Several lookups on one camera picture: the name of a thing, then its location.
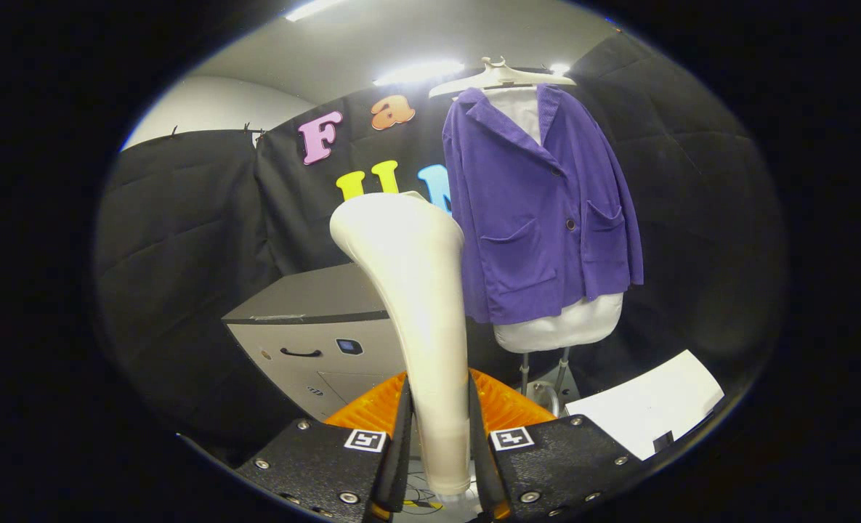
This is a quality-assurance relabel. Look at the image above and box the purple corduroy jacket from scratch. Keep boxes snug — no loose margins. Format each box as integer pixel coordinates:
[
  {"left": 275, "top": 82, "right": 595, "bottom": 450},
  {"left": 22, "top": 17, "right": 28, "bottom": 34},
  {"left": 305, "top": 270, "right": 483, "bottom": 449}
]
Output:
[{"left": 442, "top": 84, "right": 645, "bottom": 325}]

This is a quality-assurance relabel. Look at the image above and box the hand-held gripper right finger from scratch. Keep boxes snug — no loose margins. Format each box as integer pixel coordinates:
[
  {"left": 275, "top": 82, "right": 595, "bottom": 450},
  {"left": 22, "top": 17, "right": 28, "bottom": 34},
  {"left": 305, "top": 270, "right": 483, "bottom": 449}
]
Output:
[{"left": 469, "top": 368, "right": 652, "bottom": 520}]

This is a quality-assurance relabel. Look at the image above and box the white padded ironing form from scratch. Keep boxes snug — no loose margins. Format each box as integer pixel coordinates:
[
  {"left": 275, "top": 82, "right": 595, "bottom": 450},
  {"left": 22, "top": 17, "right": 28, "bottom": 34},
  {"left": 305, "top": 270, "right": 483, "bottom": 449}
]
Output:
[{"left": 488, "top": 87, "right": 625, "bottom": 354}]

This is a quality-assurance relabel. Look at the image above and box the white garment steamer head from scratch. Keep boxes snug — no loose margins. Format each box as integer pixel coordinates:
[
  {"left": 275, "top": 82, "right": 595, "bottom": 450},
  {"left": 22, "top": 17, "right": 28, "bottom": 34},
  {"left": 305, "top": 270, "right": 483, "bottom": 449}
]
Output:
[{"left": 329, "top": 191, "right": 472, "bottom": 498}]

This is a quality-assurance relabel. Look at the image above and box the black backdrop cloth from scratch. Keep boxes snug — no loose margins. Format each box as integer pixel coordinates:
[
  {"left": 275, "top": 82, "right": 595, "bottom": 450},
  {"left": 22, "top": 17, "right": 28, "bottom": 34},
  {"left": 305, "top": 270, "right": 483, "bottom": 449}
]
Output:
[
  {"left": 94, "top": 129, "right": 286, "bottom": 451},
  {"left": 568, "top": 33, "right": 791, "bottom": 393},
  {"left": 254, "top": 69, "right": 474, "bottom": 277}
]

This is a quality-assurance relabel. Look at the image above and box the grey metal stand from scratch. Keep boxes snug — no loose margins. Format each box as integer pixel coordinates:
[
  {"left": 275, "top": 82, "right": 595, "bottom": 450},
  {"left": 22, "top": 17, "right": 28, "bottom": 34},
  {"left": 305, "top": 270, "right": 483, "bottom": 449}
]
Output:
[{"left": 519, "top": 347, "right": 573, "bottom": 418}]

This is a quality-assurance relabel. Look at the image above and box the grey cabinet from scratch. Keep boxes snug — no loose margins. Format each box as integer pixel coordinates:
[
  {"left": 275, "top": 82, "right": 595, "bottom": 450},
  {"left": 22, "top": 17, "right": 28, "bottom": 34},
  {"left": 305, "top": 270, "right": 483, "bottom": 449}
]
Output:
[{"left": 221, "top": 261, "right": 413, "bottom": 422}]

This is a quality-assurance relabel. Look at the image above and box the white plastic hanger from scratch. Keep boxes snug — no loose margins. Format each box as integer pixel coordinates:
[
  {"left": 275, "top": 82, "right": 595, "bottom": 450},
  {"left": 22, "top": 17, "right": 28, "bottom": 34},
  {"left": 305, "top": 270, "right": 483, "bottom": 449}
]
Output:
[{"left": 429, "top": 57, "right": 578, "bottom": 100}]

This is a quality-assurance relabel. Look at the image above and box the white paper sheet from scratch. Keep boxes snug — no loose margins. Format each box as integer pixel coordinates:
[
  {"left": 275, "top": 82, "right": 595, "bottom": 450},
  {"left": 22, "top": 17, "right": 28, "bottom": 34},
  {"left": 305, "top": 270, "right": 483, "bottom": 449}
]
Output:
[{"left": 565, "top": 349, "right": 725, "bottom": 461}]

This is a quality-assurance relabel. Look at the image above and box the large ceiling light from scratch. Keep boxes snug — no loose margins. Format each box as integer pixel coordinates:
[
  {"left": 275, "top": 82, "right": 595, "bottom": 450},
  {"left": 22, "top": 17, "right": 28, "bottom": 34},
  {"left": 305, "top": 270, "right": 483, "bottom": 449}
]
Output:
[{"left": 285, "top": 0, "right": 347, "bottom": 21}]

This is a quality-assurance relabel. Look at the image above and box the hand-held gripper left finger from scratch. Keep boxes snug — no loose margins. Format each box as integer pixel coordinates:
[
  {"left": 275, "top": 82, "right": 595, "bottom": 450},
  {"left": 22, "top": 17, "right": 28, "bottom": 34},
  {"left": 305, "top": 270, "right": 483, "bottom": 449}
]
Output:
[{"left": 234, "top": 372, "right": 413, "bottom": 522}]

